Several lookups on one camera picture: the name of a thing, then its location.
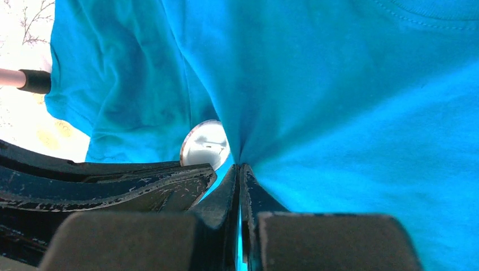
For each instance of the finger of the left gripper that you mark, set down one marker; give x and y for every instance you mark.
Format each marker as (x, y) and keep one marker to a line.
(39, 192)

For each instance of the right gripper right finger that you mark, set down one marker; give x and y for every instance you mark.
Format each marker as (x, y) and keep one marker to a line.
(274, 238)

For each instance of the blue t-shirt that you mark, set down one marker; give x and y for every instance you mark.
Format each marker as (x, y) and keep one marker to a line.
(338, 106)

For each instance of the floral patterned table mat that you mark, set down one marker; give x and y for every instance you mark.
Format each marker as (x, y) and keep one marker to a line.
(25, 44)

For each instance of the round white pin badge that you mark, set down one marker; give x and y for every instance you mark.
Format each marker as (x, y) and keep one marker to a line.
(206, 143)

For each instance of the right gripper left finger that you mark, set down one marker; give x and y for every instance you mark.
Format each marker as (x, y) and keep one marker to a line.
(203, 238)

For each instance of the pink music stand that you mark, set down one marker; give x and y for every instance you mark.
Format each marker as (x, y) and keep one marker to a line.
(32, 81)

